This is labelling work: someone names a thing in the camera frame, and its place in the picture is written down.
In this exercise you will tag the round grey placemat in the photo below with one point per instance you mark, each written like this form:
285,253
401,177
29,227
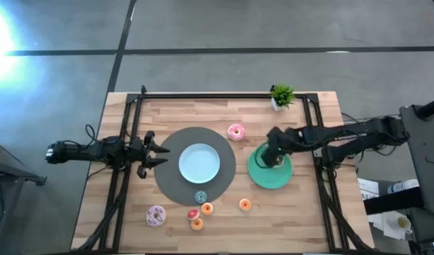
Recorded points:
167,177

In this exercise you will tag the white cup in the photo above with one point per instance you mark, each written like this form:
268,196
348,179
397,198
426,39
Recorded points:
400,224

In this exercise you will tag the black shelf bar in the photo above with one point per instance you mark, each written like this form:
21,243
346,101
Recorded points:
390,202

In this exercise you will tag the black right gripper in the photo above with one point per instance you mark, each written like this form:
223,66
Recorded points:
275,148

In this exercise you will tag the green plate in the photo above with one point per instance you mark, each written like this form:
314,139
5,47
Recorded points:
269,178

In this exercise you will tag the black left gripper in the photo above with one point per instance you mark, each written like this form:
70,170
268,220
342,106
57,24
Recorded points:
137,154

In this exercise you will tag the green plant in white pot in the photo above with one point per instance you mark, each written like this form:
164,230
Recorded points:
282,95

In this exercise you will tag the black pole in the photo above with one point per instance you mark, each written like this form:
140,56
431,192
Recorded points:
430,108

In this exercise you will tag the grey metal stand panel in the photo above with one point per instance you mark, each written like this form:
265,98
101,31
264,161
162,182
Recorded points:
425,159

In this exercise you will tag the black aluminium table frame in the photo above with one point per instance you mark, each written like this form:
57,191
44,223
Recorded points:
220,95

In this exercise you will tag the light blue plate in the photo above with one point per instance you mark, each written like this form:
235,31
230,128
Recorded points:
199,163

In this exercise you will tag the small red iced donut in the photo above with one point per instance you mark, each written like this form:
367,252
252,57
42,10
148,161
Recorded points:
190,216

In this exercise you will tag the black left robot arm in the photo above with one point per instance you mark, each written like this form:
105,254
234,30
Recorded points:
78,152

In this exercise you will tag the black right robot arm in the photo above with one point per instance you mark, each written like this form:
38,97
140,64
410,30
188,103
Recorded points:
344,136

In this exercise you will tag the white paper sheet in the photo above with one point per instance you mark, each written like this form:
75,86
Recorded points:
368,187

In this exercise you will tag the large pink sprinkled donut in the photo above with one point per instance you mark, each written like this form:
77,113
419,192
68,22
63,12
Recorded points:
232,134

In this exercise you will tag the small teal donut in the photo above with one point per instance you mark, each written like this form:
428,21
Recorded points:
197,194

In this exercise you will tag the dark side furniture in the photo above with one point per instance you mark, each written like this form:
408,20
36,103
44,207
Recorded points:
8,170

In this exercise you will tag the white bottle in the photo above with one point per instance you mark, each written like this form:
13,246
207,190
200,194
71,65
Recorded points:
402,186

